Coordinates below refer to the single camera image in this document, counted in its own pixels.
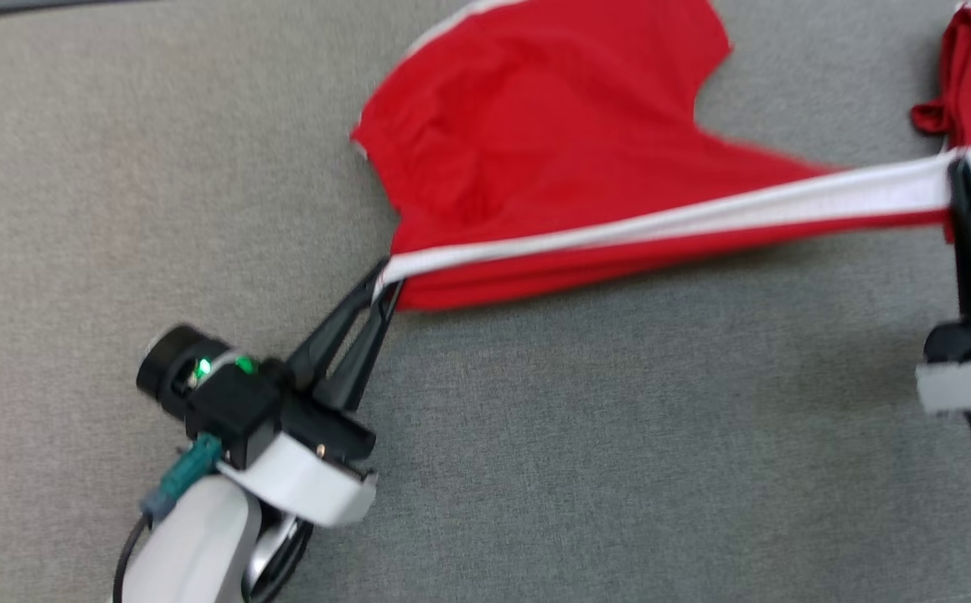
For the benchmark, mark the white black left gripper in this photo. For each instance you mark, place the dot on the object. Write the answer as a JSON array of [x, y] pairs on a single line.
[[309, 469]]

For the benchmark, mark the red shorts with white stripe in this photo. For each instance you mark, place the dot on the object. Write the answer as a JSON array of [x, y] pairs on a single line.
[[552, 126]]

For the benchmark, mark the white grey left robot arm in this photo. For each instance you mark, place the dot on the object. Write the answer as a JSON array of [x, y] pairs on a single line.
[[192, 544]]

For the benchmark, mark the grey fabric sofa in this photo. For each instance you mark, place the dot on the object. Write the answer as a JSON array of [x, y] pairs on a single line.
[[619, 435]]

